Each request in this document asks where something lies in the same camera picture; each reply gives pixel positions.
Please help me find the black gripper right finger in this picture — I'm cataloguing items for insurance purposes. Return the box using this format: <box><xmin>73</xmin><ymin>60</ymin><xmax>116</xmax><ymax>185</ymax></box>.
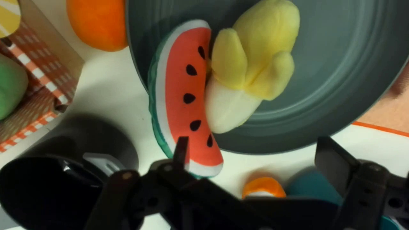
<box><xmin>315</xmin><ymin>135</ymin><xmax>387</xmax><ymax>201</ymax></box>

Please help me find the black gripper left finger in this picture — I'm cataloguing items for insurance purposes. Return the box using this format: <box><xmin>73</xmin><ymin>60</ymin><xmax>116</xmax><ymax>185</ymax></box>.
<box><xmin>171</xmin><ymin>135</ymin><xmax>192</xmax><ymax>176</ymax></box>

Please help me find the plush watermelon slice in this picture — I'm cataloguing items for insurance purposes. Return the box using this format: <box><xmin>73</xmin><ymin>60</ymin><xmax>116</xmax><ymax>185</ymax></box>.
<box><xmin>146</xmin><ymin>19</ymin><xmax>225</xmax><ymax>178</ymax></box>

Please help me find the plush peeled yellow banana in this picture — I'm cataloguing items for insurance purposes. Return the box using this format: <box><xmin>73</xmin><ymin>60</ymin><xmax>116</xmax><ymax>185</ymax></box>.
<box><xmin>205</xmin><ymin>0</ymin><xmax>302</xmax><ymax>135</ymax></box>

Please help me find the salmon orange towel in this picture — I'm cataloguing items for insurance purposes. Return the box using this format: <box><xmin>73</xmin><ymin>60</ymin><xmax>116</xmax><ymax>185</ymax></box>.
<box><xmin>352</xmin><ymin>62</ymin><xmax>409</xmax><ymax>139</ymax></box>

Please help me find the teal toy pot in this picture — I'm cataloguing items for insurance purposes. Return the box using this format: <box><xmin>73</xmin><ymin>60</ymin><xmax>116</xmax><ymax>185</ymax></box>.
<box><xmin>286</xmin><ymin>168</ymin><xmax>343</xmax><ymax>207</ymax></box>

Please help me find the orange and white toy ball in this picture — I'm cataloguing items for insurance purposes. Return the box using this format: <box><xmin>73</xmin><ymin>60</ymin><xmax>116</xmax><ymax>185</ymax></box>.
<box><xmin>242</xmin><ymin>173</ymin><xmax>288</xmax><ymax>200</ymax></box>

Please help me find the teal toy kettle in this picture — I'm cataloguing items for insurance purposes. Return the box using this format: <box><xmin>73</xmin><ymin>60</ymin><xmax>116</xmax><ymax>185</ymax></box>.
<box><xmin>380</xmin><ymin>213</ymin><xmax>403</xmax><ymax>230</ymax></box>

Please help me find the dark grey round plate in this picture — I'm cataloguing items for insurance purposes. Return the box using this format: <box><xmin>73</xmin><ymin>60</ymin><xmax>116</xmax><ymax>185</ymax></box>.
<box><xmin>124</xmin><ymin>0</ymin><xmax>409</xmax><ymax>155</ymax></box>

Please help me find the red checkered basket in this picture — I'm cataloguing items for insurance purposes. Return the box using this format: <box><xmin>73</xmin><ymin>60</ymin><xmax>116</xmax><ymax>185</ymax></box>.
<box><xmin>0</xmin><ymin>0</ymin><xmax>86</xmax><ymax>155</ymax></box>

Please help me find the plain orange toy fruit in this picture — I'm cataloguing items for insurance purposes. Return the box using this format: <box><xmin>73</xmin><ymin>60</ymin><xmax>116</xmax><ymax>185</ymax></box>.
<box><xmin>65</xmin><ymin>0</ymin><xmax>129</xmax><ymax>53</ymax></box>

